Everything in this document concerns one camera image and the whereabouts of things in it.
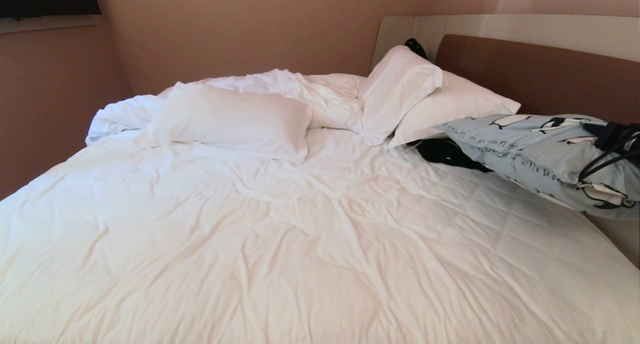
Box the black bag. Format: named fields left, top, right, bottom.
left=404, top=38, right=429, bottom=61

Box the brown wooden headboard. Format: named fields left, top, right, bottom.
left=434, top=33, right=640, bottom=125

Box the white rectangular pillow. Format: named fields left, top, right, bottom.
left=387, top=70, right=522, bottom=150
left=359, top=45, right=445, bottom=146
left=148, top=81, right=314, bottom=164

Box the light blue penguin print pillow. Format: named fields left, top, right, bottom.
left=436, top=114, right=640, bottom=221

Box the grey wall ledge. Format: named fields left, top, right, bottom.
left=0, top=14, right=102, bottom=35

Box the white duvet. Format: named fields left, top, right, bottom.
left=0, top=68, right=640, bottom=344

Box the black garment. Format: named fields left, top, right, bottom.
left=407, top=137, right=495, bottom=173

